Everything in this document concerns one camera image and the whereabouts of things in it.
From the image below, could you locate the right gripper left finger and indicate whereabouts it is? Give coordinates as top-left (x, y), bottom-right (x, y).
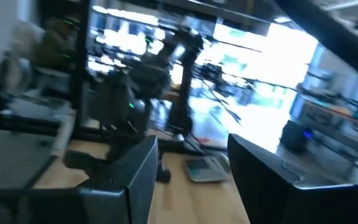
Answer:
top-left (0, 135), bottom-right (158, 224)

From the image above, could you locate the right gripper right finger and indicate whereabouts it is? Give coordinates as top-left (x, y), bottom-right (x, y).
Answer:
top-left (227, 133), bottom-right (358, 224)

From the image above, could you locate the grey desk calculator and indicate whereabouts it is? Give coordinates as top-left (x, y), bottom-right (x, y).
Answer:
top-left (184, 155), bottom-right (229, 184)

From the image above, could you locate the red tag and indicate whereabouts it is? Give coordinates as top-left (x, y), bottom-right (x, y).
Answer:
top-left (197, 138), bottom-right (218, 146)

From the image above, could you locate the cluttered background workbench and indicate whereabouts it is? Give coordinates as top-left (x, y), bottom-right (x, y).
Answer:
top-left (290, 90), bottom-right (358, 134)

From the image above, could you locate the beige jacket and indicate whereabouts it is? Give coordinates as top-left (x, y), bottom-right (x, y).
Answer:
top-left (9, 20), bottom-right (46, 60)

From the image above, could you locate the white metal bracket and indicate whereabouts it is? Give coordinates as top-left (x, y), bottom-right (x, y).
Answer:
top-left (50, 114), bottom-right (76, 158)

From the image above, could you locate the black aluminium frame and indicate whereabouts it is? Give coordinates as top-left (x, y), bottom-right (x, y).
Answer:
top-left (0, 0), bottom-right (358, 156)

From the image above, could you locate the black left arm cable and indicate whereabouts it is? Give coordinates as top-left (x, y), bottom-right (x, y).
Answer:
top-left (197, 71), bottom-right (242, 127)

